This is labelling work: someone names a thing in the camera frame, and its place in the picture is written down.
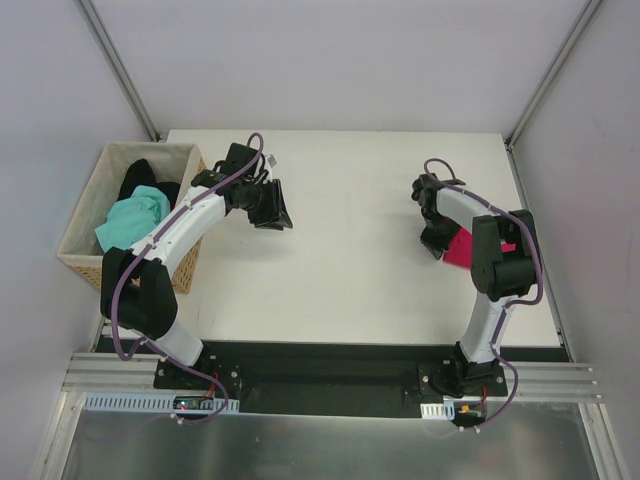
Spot pink t shirt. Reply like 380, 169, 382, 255
432, 228, 516, 270

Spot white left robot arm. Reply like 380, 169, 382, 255
100, 143, 293, 389

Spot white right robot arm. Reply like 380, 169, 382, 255
411, 173, 543, 395

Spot wicker laundry basket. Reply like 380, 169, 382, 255
57, 142, 205, 288

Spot black t shirt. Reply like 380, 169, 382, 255
117, 159, 180, 208

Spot teal t shirt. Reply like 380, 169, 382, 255
95, 185, 170, 253

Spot right aluminium frame post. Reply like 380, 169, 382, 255
504, 0, 606, 152

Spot aluminium frame post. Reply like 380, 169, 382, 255
504, 0, 606, 152
74, 0, 161, 142

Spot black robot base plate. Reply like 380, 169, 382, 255
153, 341, 508, 418

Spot right white cable duct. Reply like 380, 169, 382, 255
420, 401, 455, 421

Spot white cable duct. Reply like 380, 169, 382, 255
84, 393, 240, 415
420, 401, 455, 421

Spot left white cable duct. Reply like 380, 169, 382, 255
84, 393, 240, 415

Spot left aluminium frame post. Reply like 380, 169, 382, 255
74, 0, 161, 142

